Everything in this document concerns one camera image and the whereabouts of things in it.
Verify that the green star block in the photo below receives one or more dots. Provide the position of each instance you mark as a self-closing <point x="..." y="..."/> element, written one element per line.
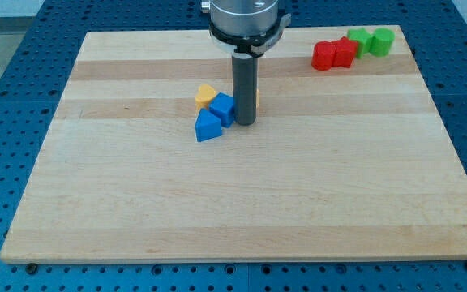
<point x="363" y="38"/>

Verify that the red star block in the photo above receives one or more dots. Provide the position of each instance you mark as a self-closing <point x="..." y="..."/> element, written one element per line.
<point x="345" y="53"/>

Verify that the red cylinder block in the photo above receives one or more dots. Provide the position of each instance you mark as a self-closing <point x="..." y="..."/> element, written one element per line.
<point x="323" y="55"/>

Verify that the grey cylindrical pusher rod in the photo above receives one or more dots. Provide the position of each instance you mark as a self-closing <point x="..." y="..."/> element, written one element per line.
<point x="244" y="89"/>

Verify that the blue cube block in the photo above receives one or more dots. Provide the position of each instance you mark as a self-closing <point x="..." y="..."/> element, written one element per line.
<point x="223" y="107"/>

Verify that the yellow heart block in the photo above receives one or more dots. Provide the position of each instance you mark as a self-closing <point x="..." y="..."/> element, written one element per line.
<point x="204" y="97"/>

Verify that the blue triangle block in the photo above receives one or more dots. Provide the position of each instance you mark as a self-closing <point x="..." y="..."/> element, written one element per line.
<point x="207" y="126"/>

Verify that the green cylinder block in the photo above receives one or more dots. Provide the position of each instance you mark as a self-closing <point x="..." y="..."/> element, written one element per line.
<point x="382" y="41"/>

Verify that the blue perforated metal table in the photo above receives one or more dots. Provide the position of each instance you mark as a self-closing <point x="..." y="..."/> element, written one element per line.
<point x="33" y="82"/>

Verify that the wooden board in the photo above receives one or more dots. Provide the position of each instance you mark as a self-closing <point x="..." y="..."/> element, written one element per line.
<point x="349" y="164"/>

